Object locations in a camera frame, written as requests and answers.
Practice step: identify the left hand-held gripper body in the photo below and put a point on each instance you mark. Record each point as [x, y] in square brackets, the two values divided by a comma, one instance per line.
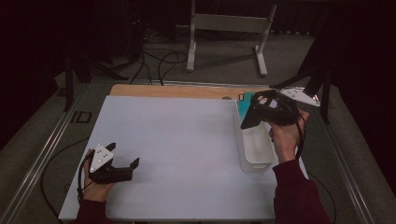
[107, 169]

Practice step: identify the black floor bracket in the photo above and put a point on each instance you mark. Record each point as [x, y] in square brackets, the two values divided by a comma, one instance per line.
[81, 117]

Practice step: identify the person's left hand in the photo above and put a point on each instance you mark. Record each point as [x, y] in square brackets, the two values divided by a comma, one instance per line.
[98, 189]

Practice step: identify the black tripod stand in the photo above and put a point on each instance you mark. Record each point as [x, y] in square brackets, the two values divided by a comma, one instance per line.
[84, 68]

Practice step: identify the person's right hand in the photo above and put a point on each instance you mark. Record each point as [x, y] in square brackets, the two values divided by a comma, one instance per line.
[288, 140]

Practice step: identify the white plastic bin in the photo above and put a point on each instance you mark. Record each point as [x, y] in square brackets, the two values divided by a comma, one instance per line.
[258, 149]

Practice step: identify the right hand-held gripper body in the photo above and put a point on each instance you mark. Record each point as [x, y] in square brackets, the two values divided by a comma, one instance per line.
[285, 112]

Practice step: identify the black angled stand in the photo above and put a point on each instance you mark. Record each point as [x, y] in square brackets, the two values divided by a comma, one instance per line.
[314, 71]

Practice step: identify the aluminium floor rail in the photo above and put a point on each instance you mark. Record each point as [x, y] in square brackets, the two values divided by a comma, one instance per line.
[37, 161]
[345, 168]

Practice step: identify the white metal desk frame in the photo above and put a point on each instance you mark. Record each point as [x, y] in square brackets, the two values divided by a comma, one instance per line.
[230, 23]

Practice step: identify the iridescent phone case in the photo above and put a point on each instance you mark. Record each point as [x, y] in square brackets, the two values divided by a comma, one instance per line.
[244, 99]

